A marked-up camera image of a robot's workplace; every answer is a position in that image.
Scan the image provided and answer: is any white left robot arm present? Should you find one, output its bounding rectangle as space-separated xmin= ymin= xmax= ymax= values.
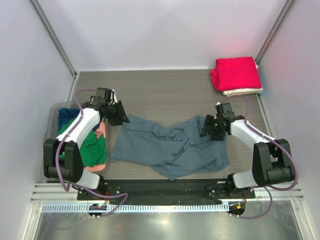
xmin=43 ymin=98 xmax=130 ymax=200

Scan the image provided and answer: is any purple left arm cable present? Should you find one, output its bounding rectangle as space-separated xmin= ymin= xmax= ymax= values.
xmin=55 ymin=88 xmax=129 ymax=217

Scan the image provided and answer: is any pink t shirt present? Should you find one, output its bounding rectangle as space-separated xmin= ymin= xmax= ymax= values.
xmin=85 ymin=120 xmax=106 ymax=173

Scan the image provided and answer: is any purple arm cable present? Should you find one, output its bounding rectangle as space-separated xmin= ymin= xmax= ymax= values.
xmin=55 ymin=88 xmax=129 ymax=217
xmin=219 ymin=95 xmax=300 ymax=220

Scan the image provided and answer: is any navy blue t shirt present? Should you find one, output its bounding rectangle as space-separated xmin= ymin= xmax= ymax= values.
xmin=58 ymin=107 xmax=80 ymax=131

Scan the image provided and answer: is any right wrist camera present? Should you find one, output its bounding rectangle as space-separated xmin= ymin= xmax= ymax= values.
xmin=215 ymin=102 xmax=235 ymax=120

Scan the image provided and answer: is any aluminium corner post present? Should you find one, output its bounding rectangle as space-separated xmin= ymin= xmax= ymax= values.
xmin=255 ymin=0 xmax=297 ymax=65
xmin=29 ymin=0 xmax=77 ymax=78

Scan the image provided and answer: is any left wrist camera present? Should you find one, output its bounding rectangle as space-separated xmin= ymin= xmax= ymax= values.
xmin=90 ymin=87 xmax=118 ymax=106

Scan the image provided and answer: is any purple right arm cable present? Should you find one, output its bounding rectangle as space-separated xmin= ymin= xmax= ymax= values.
xmin=219 ymin=95 xmax=300 ymax=220

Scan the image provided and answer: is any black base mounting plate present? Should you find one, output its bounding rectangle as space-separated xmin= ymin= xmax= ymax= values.
xmin=93 ymin=178 xmax=255 ymax=201

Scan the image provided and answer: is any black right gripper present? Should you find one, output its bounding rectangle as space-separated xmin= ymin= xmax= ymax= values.
xmin=200 ymin=114 xmax=226 ymax=142

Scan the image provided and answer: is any green t shirt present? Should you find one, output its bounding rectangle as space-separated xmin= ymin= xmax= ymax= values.
xmin=57 ymin=118 xmax=107 ymax=168

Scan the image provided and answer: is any right aluminium corner post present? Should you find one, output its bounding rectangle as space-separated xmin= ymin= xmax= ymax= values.
xmin=255 ymin=0 xmax=297 ymax=65

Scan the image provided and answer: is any clear plastic storage bin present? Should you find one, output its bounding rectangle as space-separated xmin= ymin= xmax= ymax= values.
xmin=42 ymin=101 xmax=110 ymax=181

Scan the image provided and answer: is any grey blue t shirt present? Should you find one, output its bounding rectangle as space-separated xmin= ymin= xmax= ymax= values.
xmin=110 ymin=115 xmax=230 ymax=181

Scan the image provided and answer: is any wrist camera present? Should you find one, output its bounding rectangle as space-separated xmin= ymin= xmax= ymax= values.
xmin=90 ymin=87 xmax=118 ymax=106
xmin=215 ymin=102 xmax=235 ymax=120

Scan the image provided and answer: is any left aluminium corner post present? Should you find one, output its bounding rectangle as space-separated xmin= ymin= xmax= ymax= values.
xmin=29 ymin=0 xmax=77 ymax=78

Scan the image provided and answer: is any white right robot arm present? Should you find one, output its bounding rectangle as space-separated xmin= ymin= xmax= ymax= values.
xmin=200 ymin=115 xmax=297 ymax=198

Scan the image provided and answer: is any folded cream t shirt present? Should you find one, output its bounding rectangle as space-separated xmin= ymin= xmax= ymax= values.
xmin=219 ymin=58 xmax=263 ymax=97

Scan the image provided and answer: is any white slotted cable duct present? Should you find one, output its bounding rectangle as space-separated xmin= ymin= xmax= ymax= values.
xmin=41 ymin=202 xmax=229 ymax=214

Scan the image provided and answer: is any folded red t shirt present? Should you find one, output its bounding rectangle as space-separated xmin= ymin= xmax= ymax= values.
xmin=210 ymin=56 xmax=262 ymax=92

